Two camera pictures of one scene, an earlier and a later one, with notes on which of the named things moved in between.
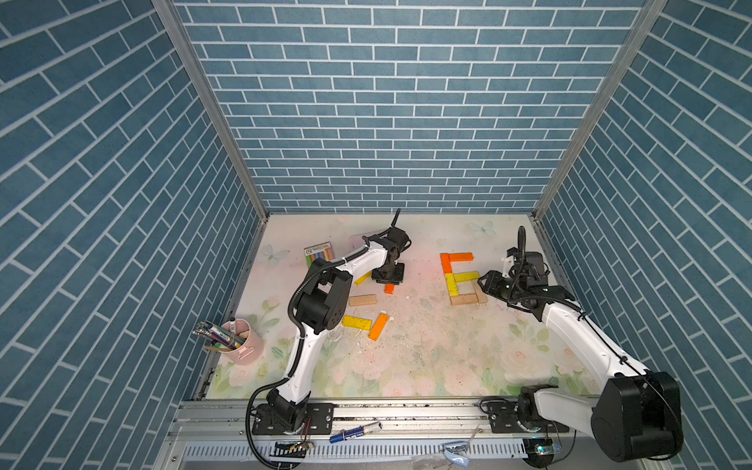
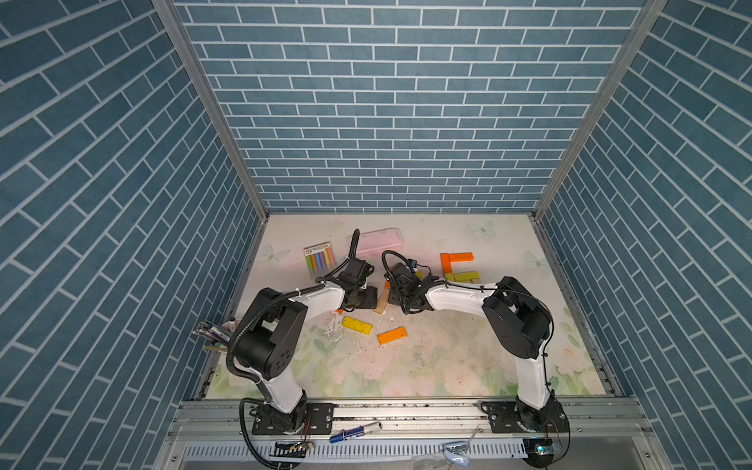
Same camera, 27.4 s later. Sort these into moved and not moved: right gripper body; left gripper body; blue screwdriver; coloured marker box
Moved: left gripper body; right gripper body
Not moved: coloured marker box; blue screwdriver
